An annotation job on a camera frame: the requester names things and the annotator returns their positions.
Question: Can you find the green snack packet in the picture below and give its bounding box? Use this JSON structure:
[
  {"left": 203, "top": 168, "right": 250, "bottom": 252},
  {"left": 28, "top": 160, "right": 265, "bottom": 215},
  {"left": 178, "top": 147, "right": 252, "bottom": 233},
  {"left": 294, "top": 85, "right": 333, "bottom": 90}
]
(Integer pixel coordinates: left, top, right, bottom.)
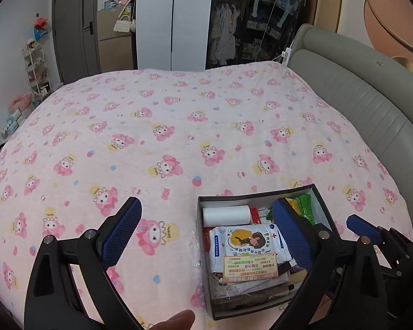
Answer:
[{"left": 259, "top": 191, "right": 316, "bottom": 225}]

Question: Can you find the white blue wet wipes pack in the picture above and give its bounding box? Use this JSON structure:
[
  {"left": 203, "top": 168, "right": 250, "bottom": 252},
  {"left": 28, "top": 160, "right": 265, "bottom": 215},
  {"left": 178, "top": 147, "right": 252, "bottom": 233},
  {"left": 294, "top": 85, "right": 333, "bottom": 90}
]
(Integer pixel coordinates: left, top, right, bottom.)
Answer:
[{"left": 209, "top": 224, "right": 292, "bottom": 273}]

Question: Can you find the cartoon sticker card packet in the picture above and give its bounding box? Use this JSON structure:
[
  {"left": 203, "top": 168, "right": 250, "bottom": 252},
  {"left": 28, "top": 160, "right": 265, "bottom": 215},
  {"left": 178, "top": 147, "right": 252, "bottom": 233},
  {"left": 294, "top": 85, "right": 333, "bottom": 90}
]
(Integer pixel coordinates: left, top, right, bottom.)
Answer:
[{"left": 221, "top": 225, "right": 280, "bottom": 284}]

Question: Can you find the person's left hand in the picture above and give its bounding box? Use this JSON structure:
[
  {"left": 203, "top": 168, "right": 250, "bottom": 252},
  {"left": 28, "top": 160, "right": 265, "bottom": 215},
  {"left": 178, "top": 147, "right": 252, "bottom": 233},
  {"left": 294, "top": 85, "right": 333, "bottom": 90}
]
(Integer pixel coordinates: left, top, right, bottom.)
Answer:
[{"left": 151, "top": 309, "right": 195, "bottom": 330}]

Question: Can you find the black storage box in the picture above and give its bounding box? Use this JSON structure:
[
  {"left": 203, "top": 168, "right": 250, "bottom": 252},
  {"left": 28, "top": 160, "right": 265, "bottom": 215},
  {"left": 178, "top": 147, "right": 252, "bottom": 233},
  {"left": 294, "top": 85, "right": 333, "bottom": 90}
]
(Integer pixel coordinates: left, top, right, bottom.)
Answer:
[{"left": 197, "top": 184, "right": 336, "bottom": 320}]

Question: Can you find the white paper roll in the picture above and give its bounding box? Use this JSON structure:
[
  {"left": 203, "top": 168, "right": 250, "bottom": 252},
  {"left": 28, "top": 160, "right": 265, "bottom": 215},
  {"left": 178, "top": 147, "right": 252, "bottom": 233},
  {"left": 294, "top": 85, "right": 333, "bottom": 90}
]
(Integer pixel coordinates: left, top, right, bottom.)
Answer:
[{"left": 203, "top": 206, "right": 251, "bottom": 227}]

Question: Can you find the pink cartoon blanket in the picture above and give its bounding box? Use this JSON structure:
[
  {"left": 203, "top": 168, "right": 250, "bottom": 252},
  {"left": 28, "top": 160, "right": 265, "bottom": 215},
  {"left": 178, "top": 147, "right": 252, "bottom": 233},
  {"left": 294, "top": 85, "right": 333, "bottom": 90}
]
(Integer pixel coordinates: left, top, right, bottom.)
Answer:
[{"left": 0, "top": 62, "right": 413, "bottom": 329}]

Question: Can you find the grey padded bed headboard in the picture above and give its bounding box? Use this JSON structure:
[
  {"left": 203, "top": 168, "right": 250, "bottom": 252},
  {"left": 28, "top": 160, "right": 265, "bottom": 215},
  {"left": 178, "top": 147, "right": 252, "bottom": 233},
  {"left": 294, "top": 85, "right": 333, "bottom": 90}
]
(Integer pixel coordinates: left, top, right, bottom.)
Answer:
[{"left": 287, "top": 24, "right": 413, "bottom": 226}]

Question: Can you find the white shoe rack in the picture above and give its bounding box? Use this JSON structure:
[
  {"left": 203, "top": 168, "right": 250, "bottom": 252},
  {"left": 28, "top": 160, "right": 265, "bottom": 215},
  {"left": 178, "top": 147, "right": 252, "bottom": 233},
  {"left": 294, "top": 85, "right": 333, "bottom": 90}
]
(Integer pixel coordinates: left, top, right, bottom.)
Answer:
[{"left": 22, "top": 39, "right": 52, "bottom": 106}]

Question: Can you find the black skateboard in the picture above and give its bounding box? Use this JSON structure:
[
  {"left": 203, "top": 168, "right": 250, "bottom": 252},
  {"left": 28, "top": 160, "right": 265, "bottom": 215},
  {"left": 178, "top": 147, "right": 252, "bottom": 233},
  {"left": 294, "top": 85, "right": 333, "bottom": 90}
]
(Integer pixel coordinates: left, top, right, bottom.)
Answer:
[{"left": 255, "top": 0, "right": 306, "bottom": 61}]

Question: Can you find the white wardrobe door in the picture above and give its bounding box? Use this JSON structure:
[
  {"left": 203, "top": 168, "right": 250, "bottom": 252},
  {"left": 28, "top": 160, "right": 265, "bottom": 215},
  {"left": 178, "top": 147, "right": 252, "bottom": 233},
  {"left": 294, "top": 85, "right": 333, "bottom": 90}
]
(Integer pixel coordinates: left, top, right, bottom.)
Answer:
[{"left": 135, "top": 0, "right": 212, "bottom": 72}]

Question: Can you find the dark grey door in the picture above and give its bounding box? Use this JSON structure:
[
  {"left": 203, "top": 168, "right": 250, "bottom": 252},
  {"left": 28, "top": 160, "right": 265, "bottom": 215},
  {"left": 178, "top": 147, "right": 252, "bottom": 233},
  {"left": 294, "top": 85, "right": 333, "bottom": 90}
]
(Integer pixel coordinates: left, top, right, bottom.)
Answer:
[{"left": 52, "top": 0, "right": 100, "bottom": 84}]

